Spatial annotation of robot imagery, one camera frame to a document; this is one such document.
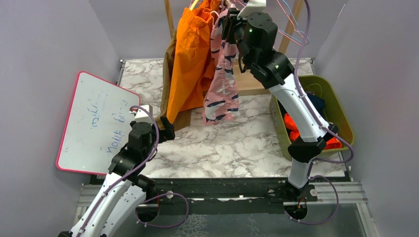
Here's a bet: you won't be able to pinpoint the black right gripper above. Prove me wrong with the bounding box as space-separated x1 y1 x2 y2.
220 8 254 67

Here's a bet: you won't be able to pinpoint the pink wire hanger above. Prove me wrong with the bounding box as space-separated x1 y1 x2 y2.
276 0 307 47

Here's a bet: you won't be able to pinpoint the pink shark print shorts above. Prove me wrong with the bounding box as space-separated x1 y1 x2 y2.
202 8 239 124

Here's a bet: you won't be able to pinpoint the red orange shorts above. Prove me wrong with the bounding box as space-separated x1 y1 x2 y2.
283 113 342 150

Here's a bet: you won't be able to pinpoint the navy blue shorts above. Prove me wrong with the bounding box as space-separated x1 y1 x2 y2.
307 92 325 113

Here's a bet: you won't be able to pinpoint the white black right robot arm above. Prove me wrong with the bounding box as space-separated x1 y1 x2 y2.
222 7 338 201

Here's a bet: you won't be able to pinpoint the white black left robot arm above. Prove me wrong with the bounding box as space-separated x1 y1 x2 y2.
59 116 175 237

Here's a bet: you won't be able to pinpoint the tan brown shorts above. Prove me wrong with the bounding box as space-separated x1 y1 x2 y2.
156 30 192 131

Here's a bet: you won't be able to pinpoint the wooden clothes rack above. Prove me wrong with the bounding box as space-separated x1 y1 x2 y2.
164 0 304 96

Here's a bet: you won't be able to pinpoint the pink framed whiteboard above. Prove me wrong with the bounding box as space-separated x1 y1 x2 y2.
56 71 141 174

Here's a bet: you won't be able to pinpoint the olive green plastic basket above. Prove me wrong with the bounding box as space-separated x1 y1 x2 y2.
269 75 354 161

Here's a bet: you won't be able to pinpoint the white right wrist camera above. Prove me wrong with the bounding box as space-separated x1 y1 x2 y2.
237 0 266 19

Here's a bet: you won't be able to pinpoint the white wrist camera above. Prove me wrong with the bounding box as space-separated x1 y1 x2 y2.
237 0 266 19
129 105 153 124

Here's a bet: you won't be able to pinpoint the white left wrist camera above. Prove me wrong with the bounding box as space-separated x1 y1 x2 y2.
129 105 153 124

